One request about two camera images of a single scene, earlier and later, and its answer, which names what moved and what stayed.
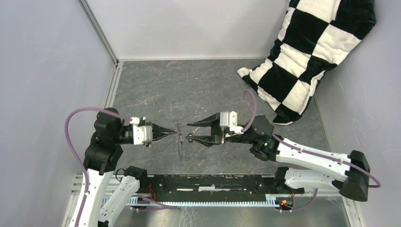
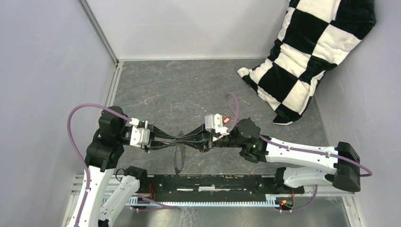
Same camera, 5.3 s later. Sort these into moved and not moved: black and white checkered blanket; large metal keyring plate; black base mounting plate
Moved: large metal keyring plate
Not moved: black base mounting plate; black and white checkered blanket
